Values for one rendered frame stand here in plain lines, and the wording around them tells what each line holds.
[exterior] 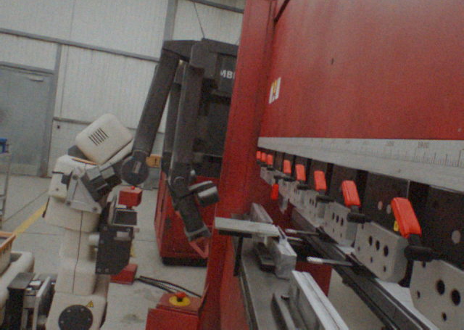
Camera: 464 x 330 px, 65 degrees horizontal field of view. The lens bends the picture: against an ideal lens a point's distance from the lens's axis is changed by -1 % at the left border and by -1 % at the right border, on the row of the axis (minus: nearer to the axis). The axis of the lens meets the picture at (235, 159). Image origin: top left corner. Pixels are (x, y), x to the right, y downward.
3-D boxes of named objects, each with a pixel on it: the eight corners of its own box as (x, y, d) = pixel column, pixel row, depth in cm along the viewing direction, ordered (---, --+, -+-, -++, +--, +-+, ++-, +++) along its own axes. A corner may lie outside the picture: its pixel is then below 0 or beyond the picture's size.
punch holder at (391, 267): (351, 255, 71) (366, 170, 70) (394, 260, 71) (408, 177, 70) (388, 286, 56) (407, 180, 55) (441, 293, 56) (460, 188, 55)
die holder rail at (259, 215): (249, 217, 242) (251, 202, 241) (258, 217, 242) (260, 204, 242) (259, 237, 192) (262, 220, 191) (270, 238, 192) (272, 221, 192)
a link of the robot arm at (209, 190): (170, 175, 114) (172, 179, 106) (204, 163, 116) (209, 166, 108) (182, 211, 116) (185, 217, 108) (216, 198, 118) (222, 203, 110)
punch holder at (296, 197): (288, 201, 130) (295, 154, 130) (312, 204, 131) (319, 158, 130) (298, 209, 116) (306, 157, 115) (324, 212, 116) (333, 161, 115)
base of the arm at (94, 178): (84, 170, 109) (78, 175, 97) (109, 157, 110) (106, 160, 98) (99, 195, 110) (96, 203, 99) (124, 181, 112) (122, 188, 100)
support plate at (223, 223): (214, 219, 169) (214, 217, 169) (270, 226, 170) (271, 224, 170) (214, 228, 151) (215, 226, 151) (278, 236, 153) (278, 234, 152)
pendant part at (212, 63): (178, 162, 308) (192, 62, 304) (207, 167, 308) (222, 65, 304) (166, 167, 257) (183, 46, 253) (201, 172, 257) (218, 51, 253)
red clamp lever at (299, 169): (295, 162, 111) (298, 186, 104) (308, 165, 111) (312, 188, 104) (293, 167, 112) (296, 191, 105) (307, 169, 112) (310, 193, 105)
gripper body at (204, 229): (204, 225, 118) (196, 204, 117) (210, 234, 109) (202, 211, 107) (185, 233, 117) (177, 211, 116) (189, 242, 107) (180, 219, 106)
